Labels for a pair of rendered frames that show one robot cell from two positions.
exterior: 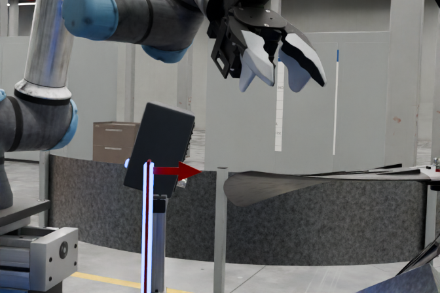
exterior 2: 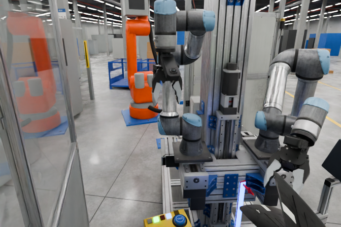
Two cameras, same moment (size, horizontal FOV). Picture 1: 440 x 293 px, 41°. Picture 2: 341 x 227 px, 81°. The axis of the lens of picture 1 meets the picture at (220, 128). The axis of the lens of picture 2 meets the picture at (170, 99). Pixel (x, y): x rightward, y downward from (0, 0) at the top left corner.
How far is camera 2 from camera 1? 69 cm
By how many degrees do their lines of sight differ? 75
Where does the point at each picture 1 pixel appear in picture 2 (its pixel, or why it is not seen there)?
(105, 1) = (262, 120)
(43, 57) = (295, 109)
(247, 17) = (284, 153)
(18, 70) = not seen: outside the picture
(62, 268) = not seen: hidden behind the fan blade
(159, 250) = (324, 199)
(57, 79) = not seen: hidden behind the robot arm
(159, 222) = (327, 189)
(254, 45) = (271, 168)
